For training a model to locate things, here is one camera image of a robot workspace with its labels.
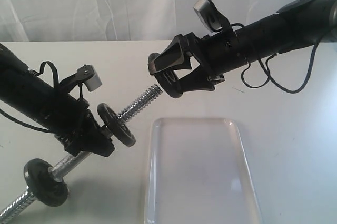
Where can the chrome dumbbell bar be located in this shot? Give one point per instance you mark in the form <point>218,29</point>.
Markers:
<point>69,162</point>

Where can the black weight plate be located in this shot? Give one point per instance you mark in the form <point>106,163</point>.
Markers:
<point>42,184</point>
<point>115,125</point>
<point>167,80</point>

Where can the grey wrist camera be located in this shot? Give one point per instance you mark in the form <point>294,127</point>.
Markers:
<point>206,12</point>
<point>88,76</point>

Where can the white backdrop curtain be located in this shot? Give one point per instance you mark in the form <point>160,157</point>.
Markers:
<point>81,20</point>

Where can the white plastic tray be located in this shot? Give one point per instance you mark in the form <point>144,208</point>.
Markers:
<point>198,173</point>

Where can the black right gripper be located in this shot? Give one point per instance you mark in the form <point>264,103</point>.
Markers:
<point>216,55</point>

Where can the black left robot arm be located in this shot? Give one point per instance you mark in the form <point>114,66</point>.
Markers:
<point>45,99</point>

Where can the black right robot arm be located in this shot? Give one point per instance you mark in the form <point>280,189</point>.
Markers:
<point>299,24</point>

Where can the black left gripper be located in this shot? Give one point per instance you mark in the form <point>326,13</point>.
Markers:
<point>77,129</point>

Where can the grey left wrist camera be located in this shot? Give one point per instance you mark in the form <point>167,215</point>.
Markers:
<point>88,76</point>

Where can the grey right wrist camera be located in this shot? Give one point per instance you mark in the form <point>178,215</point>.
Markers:
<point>206,12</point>

